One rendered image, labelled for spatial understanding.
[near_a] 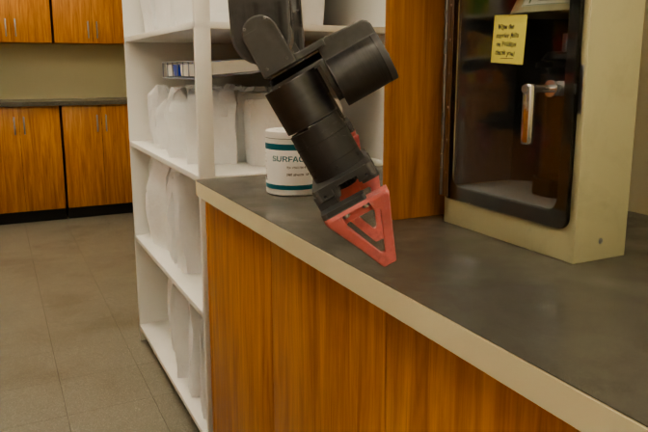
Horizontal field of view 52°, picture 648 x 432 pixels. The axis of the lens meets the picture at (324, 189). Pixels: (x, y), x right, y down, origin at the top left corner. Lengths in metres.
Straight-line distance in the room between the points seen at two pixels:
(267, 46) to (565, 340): 0.44
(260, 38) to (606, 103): 0.58
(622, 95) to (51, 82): 5.57
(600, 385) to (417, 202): 0.71
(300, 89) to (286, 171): 0.87
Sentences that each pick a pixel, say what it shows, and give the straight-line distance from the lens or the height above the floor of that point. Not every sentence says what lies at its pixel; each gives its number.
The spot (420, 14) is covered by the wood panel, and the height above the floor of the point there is 1.33.
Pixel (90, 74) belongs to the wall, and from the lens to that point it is 6.29.
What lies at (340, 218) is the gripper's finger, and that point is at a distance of 0.62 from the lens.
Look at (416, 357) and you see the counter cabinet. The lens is 0.93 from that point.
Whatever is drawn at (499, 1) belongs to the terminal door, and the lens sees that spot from 1.14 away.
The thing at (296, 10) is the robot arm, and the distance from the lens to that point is 1.15.
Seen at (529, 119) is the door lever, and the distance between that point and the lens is 1.01.
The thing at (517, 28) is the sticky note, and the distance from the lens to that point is 1.11.
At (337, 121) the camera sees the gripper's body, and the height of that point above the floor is 1.18.
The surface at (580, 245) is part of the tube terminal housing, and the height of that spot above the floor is 0.97.
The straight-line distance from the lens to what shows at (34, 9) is 5.93.
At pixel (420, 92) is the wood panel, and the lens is 1.28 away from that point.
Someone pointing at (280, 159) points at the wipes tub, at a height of 1.03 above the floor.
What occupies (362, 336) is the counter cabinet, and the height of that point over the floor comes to 0.82.
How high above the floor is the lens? 1.23
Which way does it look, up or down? 10 degrees down
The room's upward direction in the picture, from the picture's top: straight up
